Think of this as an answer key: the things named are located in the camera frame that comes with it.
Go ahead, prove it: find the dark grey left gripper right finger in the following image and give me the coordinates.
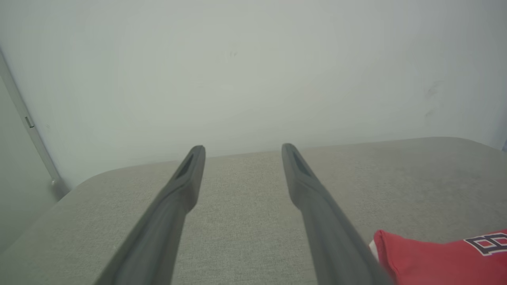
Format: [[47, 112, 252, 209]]
[[281, 143, 396, 285]]

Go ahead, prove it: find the grey wall trim strip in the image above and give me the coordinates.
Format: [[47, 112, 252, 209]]
[[0, 49, 70, 200]]

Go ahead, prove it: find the red basketball jersey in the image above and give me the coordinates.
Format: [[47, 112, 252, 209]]
[[369, 229, 507, 285]]

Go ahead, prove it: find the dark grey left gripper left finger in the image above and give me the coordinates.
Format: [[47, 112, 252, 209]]
[[94, 145, 206, 285]]

